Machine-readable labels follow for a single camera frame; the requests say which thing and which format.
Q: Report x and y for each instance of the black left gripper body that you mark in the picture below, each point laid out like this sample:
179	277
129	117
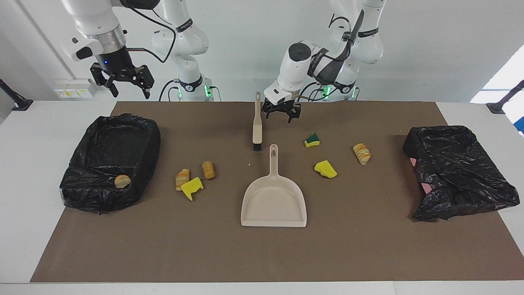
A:
282	105

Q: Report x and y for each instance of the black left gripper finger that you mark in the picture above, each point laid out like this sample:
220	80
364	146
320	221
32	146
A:
292	117
266	114

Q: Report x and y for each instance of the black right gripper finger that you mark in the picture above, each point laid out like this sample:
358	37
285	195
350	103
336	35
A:
112	88
147	91

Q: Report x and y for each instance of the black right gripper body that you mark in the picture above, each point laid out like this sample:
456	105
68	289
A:
118	63

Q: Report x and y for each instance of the beige hand brush black bristles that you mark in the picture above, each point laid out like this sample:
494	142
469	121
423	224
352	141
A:
257	127

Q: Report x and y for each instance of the yellow green sponge piece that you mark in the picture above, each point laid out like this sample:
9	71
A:
312	141

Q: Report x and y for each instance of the striped croissant bread piece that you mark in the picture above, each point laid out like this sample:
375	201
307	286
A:
182	179
362	154

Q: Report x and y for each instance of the brown bread roll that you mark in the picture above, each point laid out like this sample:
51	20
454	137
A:
208	170

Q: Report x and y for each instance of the beige plastic dustpan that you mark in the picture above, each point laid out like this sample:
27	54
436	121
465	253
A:
273	205

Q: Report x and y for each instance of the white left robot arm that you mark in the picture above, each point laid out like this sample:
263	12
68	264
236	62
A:
294	65

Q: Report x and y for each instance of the black bag lined bin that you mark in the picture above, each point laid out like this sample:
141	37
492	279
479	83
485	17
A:
102	143

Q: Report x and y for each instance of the pink plastic bin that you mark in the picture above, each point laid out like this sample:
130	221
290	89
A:
427	188

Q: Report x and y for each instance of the crumpled black trash bag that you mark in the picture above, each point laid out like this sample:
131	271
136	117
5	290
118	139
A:
458	172

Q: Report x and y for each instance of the small round bread bun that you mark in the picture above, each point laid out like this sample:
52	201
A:
122	181

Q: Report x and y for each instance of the black stand foot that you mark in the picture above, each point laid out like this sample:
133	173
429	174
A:
18	102
497	107

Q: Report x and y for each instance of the brown table mat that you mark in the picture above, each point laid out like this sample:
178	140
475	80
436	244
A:
262	254

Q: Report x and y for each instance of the blue plastic object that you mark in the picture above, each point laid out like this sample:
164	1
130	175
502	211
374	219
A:
521	127

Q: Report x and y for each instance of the white wall socket box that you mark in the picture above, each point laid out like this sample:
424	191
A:
75	89

